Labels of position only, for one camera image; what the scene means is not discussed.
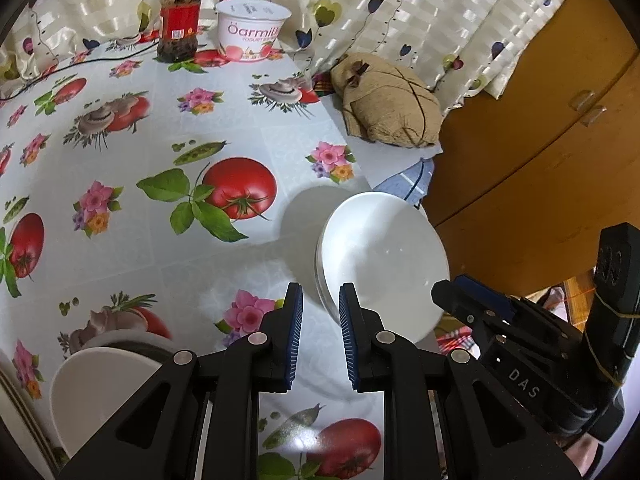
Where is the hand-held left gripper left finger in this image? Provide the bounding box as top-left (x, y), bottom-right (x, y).
top-left (57, 282), bottom-right (304, 480)

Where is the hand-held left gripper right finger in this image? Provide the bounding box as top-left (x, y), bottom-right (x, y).
top-left (338, 282), bottom-right (583, 480)

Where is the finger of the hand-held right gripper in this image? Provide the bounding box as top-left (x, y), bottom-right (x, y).
top-left (431, 279), bottom-right (502, 342)
top-left (455, 274), bottom-right (524, 317)

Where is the white bowl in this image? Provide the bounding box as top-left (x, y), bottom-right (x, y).
top-left (49, 347), bottom-right (166, 461)
top-left (320, 192), bottom-right (450, 343)
top-left (314, 200), bottom-right (351, 318)

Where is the person's right hand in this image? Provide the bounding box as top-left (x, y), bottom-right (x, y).
top-left (564, 435), bottom-right (607, 480)

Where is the red checked cloth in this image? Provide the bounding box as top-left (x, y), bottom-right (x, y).
top-left (435, 327), bottom-right (481, 357)

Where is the orange woven mat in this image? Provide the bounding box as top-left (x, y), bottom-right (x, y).
top-left (540, 275), bottom-right (601, 332)

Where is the blue striped cloth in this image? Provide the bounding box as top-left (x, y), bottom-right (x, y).
top-left (375, 157), bottom-right (435, 208)

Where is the vegetable print tablecloth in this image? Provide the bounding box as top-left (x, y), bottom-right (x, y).
top-left (0, 35), bottom-right (442, 480)

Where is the wooden cabinet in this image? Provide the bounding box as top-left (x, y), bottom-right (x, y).
top-left (420, 0), bottom-right (640, 291)

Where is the burlap bag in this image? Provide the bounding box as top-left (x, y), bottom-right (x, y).
top-left (330, 52), bottom-right (443, 148)

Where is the white yogurt tub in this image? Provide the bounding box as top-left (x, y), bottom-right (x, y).
top-left (215, 0), bottom-right (292, 63)

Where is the glass jar with red lid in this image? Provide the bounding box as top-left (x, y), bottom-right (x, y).
top-left (156, 0), bottom-right (208, 63)

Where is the black power cable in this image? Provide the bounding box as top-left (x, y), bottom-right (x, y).
top-left (0, 35), bottom-right (161, 102)

